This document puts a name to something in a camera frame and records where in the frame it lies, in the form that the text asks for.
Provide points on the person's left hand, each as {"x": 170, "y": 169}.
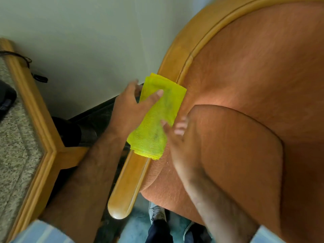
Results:
{"x": 126, "y": 111}

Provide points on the black round container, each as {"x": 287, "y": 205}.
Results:
{"x": 67, "y": 131}

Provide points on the grey sneaker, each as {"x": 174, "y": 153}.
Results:
{"x": 188, "y": 229}
{"x": 156, "y": 212}

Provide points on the black device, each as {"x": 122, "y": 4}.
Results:
{"x": 5, "y": 98}

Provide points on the granite-topped wooden side table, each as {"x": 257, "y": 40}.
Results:
{"x": 20, "y": 154}

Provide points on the person's right hand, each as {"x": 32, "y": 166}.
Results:
{"x": 184, "y": 149}

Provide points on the yellow microfibre cleaning cloth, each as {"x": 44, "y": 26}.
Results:
{"x": 157, "y": 118}

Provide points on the person's left thumb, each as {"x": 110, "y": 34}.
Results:
{"x": 153, "y": 98}

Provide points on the person's right forearm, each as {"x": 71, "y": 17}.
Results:
{"x": 212, "y": 204}

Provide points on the person's left forearm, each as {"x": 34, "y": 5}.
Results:
{"x": 86, "y": 179}

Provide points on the orange upholstered wooden armchair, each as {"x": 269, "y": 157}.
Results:
{"x": 248, "y": 98}

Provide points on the dark navy trousers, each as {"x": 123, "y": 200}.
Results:
{"x": 159, "y": 232}

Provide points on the person's right thumb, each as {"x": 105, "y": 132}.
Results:
{"x": 167, "y": 129}

